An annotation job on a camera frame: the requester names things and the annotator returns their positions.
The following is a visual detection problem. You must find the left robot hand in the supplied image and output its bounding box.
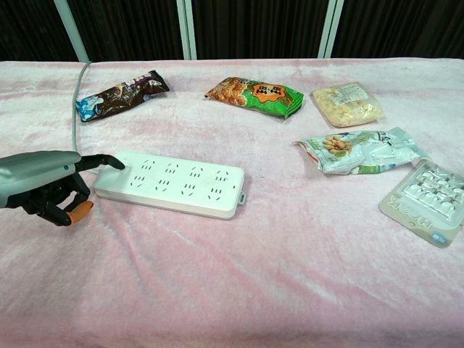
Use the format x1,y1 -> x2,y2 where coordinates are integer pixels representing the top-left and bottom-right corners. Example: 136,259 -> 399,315
0,150 -> 126,228

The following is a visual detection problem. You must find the white power strip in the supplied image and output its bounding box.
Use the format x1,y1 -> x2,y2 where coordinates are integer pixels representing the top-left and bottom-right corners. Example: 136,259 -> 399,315
92,151 -> 248,220

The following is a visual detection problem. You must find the brown snack bar wrapper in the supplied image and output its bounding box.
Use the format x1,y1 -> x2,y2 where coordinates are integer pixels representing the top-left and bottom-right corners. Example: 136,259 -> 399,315
75,70 -> 170,123

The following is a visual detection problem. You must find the pink plush table cloth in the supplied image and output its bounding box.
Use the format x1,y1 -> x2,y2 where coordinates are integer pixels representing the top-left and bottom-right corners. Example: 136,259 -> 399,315
0,57 -> 464,348

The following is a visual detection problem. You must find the green orange snack bag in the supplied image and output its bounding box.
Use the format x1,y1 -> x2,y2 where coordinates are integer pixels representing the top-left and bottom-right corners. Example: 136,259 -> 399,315
204,76 -> 305,120

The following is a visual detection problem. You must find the clear yellow food packet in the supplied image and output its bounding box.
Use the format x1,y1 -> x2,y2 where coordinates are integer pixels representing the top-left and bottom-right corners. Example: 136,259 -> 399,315
310,82 -> 385,128

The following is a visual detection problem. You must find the white green nut packet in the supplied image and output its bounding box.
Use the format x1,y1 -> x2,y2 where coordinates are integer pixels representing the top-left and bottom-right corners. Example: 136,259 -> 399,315
292,127 -> 431,175

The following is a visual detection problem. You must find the clear blister hook pack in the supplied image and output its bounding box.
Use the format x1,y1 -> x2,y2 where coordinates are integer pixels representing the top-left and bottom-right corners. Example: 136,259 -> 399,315
378,158 -> 464,249

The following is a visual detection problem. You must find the grey power cable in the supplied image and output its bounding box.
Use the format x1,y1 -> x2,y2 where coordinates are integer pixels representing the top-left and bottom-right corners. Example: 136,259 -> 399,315
70,60 -> 94,153

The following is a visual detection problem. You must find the white frame post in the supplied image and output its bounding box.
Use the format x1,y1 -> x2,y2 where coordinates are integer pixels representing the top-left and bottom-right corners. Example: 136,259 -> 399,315
175,0 -> 198,61
52,0 -> 91,62
317,0 -> 345,59

